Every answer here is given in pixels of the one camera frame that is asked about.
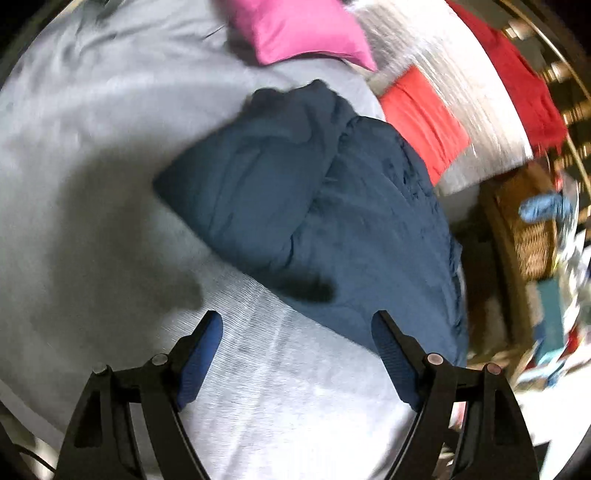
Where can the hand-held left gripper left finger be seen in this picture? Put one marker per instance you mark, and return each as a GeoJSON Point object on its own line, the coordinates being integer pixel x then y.
{"type": "Point", "coordinates": [203, 355]}

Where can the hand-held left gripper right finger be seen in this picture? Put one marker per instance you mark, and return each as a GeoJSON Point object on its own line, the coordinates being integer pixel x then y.
{"type": "Point", "coordinates": [392, 360]}

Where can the dark blue garment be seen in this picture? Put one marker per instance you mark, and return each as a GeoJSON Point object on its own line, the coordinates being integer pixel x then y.
{"type": "Point", "coordinates": [277, 207]}

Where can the wicker basket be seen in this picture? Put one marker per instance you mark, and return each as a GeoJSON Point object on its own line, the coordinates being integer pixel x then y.
{"type": "Point", "coordinates": [531, 251]}

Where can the light blue cloth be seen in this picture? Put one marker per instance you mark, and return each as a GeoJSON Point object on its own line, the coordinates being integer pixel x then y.
{"type": "Point", "coordinates": [542, 207]}

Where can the grey bed sheet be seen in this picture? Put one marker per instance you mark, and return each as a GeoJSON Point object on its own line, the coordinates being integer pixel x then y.
{"type": "Point", "coordinates": [92, 138]}

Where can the pink pillow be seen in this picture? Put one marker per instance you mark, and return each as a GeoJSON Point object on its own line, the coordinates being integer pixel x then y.
{"type": "Point", "coordinates": [300, 27]}

